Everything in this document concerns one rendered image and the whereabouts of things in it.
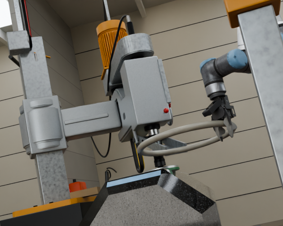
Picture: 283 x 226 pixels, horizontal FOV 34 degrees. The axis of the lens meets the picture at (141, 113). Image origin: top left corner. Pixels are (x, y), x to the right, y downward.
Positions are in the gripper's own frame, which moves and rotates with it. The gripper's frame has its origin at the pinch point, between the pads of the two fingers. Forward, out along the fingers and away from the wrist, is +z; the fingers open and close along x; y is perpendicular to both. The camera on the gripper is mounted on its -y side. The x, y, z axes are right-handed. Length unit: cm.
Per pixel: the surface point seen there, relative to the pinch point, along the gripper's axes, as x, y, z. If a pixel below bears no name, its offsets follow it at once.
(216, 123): -1.0, -4.7, -6.0
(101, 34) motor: 130, 51, -124
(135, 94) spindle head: 72, 19, -49
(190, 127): 4.6, -16.0, -6.0
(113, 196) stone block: 68, -15, 11
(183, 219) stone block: 42, 4, 30
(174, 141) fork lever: 53, 23, -13
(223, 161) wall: 356, 437, -62
